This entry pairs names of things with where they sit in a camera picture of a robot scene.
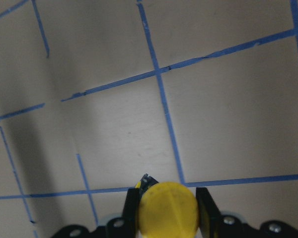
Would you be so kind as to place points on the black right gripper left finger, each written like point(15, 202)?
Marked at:
point(130, 212)

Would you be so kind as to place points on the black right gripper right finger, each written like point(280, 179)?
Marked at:
point(209, 214)

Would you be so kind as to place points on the yellow push button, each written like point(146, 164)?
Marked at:
point(166, 209)

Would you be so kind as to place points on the brown paper table cover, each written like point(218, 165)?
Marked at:
point(96, 93)

